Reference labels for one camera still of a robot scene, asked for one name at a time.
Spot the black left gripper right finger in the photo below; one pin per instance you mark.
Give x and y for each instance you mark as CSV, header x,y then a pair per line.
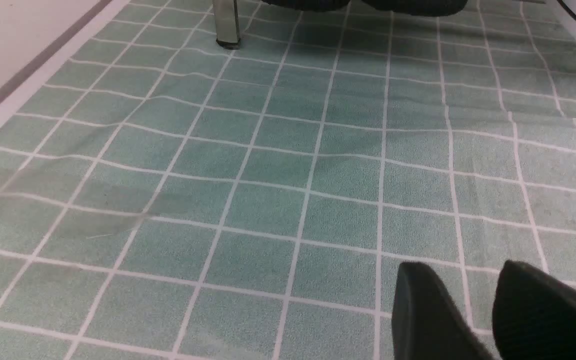
x,y
534,315

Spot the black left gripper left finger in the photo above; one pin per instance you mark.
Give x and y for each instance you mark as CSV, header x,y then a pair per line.
x,y
425,322

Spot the steel shoe rack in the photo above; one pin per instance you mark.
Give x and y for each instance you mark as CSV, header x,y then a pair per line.
x,y
227,28

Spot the green checked floor mat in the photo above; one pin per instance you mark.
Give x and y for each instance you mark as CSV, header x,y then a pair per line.
x,y
162,197

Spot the black mesh sneaker right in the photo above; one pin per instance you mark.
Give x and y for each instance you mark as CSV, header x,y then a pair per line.
x,y
421,8

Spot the black mesh sneaker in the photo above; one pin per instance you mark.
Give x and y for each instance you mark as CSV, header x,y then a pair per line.
x,y
319,6
421,8

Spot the black mesh sneaker left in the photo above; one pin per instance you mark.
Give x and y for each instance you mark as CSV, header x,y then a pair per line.
x,y
319,6

